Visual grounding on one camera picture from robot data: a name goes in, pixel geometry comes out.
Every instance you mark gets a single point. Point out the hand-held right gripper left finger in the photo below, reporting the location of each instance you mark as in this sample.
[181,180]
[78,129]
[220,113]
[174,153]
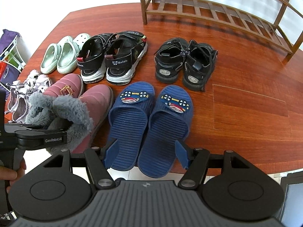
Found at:
[107,157]

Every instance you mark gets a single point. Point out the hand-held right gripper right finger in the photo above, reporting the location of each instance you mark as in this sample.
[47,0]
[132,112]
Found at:
[183,155]

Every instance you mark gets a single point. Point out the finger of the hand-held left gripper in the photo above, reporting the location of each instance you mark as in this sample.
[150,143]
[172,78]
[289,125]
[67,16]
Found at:
[42,128]

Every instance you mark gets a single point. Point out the blue car-print slipper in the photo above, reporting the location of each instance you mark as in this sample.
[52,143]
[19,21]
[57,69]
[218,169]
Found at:
[165,132]
[132,123]

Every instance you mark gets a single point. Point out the purple mesh sandal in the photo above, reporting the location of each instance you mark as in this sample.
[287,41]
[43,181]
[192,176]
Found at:
[43,82]
[14,97]

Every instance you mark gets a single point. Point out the pink fur-lined boot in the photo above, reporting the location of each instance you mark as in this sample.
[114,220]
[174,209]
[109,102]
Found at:
[99,104]
[68,85]

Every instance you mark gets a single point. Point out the mint green clog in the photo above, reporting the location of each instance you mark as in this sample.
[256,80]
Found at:
[51,59]
[71,56]

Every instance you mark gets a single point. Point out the black white-soled sport sandal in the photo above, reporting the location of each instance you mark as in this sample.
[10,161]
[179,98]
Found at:
[92,56]
[125,56]

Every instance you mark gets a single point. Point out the black leather ankle boot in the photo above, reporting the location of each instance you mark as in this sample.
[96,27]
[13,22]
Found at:
[170,61]
[201,66]

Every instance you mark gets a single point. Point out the brown wooden shoe rack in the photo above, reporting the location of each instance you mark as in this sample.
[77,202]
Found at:
[144,4]

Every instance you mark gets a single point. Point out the person's left hand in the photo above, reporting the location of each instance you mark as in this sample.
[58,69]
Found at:
[9,175]

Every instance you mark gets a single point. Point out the purple cloth bag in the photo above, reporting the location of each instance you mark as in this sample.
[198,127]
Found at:
[8,37]

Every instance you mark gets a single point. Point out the dark grey object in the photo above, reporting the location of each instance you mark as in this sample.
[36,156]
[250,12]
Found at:
[292,194]

